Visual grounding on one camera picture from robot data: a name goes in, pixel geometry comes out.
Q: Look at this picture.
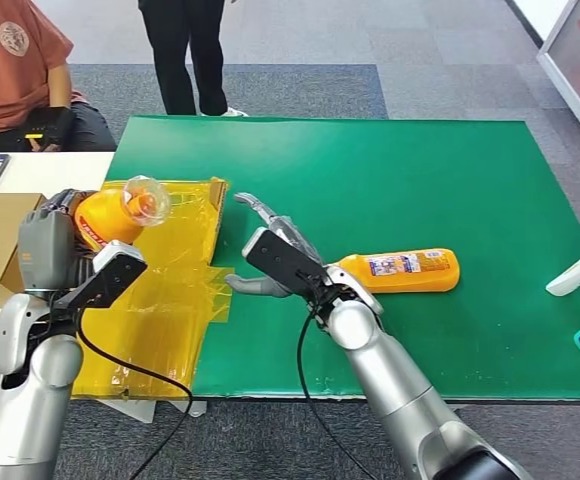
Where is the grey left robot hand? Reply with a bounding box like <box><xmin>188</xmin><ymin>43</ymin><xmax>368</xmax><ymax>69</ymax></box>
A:
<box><xmin>17</xmin><ymin>188</ymin><xmax>97</xmax><ymax>293</ymax></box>

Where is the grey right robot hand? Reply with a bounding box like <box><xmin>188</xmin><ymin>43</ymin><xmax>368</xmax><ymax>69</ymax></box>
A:
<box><xmin>224</xmin><ymin>192</ymin><xmax>326</xmax><ymax>299</ymax></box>

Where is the orange bottle with clear cap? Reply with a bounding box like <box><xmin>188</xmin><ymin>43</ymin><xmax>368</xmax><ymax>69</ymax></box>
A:
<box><xmin>72</xmin><ymin>175</ymin><xmax>172</xmax><ymax>254</ymax></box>

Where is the orange bottle with photo label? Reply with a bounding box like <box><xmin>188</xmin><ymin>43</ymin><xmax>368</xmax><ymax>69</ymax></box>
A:
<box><xmin>337</xmin><ymin>248</ymin><xmax>461</xmax><ymax>295</ymax></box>

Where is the green table mat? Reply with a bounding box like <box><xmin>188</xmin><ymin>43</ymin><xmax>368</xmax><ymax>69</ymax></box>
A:
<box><xmin>106</xmin><ymin>115</ymin><xmax>580</xmax><ymax>403</ymax></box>

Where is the black handheld controller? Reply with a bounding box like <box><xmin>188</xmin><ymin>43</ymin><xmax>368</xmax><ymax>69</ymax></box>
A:
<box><xmin>0</xmin><ymin>105</ymin><xmax>74</xmax><ymax>153</ymax></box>

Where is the yellow film wrapped cardboard tray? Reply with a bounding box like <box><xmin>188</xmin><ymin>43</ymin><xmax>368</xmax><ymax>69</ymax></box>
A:
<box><xmin>71</xmin><ymin>176</ymin><xmax>235</xmax><ymax>403</ymax></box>

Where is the seated person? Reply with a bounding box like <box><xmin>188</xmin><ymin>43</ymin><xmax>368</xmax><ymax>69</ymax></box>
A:
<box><xmin>0</xmin><ymin>0</ymin><xmax>119</xmax><ymax>154</ymax></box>

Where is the standing person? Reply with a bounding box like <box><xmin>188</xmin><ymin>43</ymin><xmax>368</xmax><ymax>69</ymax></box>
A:
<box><xmin>137</xmin><ymin>0</ymin><xmax>249</xmax><ymax>119</ymax></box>

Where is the white framed sign board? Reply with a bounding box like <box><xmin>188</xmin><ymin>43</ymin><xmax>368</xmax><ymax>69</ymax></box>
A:
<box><xmin>536</xmin><ymin>0</ymin><xmax>580</xmax><ymax>128</ymax></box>

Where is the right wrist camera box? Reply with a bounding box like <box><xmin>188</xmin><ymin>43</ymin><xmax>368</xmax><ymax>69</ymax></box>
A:
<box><xmin>242</xmin><ymin>227</ymin><xmax>332</xmax><ymax>301</ymax></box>

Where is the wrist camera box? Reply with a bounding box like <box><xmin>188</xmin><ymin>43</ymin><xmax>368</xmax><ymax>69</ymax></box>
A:
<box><xmin>242</xmin><ymin>227</ymin><xmax>332</xmax><ymax>301</ymax></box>
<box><xmin>52</xmin><ymin>239</ymin><xmax>148</xmax><ymax>314</ymax></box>

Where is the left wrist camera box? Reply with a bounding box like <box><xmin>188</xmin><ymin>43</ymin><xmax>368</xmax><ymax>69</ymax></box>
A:
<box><xmin>52</xmin><ymin>239</ymin><xmax>148</xmax><ymax>314</ymax></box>

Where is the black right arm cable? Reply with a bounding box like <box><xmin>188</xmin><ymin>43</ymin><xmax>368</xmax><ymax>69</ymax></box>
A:
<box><xmin>296</xmin><ymin>307</ymin><xmax>378</xmax><ymax>480</ymax></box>

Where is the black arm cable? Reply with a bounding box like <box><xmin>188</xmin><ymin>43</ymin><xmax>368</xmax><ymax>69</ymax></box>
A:
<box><xmin>76</xmin><ymin>311</ymin><xmax>194</xmax><ymax>480</ymax></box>
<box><xmin>296</xmin><ymin>307</ymin><xmax>378</xmax><ymax>480</ymax></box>

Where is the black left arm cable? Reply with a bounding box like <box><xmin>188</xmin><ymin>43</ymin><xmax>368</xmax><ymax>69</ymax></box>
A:
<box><xmin>76</xmin><ymin>311</ymin><xmax>194</xmax><ymax>480</ymax></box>

